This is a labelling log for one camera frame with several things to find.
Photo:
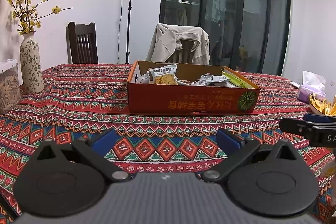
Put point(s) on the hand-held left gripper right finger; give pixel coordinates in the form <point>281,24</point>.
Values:
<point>228,140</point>

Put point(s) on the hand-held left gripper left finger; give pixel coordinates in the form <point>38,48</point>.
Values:
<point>105,141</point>

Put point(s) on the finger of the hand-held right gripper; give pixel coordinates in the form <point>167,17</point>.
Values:
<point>294,125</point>
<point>319,118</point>

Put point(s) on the orange white cardboard box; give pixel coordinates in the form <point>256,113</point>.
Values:
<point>183,98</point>

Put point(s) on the white oat crisp packet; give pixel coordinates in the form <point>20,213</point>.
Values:
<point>162,79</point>

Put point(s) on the purple tissue pack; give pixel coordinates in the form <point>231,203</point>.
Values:
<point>309,87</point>

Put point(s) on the green snack packet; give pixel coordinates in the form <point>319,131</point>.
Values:
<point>233,79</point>

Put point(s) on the grey silver snack packet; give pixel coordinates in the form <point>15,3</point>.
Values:
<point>212,78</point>

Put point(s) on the red edged silver packet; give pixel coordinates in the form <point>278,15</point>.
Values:
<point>199,83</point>

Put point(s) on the small white snack packet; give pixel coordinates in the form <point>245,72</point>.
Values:
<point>183,82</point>

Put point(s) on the silver white snack packet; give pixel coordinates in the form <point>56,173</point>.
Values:
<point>143,79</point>

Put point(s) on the wooden chair under jacket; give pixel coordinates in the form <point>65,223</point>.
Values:
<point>187,47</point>

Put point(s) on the floral ceramic vase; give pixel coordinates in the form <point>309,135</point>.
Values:
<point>31,69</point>

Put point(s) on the clear jar of seeds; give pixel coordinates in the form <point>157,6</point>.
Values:
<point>9,92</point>

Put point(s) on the dark wooden chair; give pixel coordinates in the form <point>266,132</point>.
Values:
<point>82,29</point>

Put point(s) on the black framed glass sliding door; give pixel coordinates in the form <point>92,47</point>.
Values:
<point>257,16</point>

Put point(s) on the beige jacket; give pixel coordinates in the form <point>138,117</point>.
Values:
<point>168,40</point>

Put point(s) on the black light stand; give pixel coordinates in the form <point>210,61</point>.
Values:
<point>130,16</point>

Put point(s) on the yellow flower branches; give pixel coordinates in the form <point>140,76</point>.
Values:
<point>56,9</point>

